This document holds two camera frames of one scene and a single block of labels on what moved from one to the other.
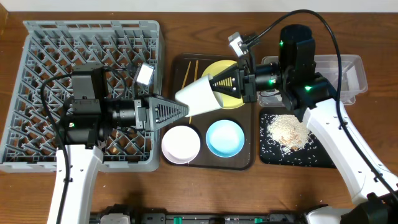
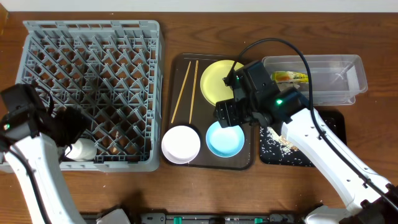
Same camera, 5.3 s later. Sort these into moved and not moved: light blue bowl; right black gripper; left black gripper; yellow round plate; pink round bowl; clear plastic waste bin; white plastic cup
Moved: right black gripper; left black gripper; white plastic cup
Not moved: light blue bowl; clear plastic waste bin; yellow round plate; pink round bowl
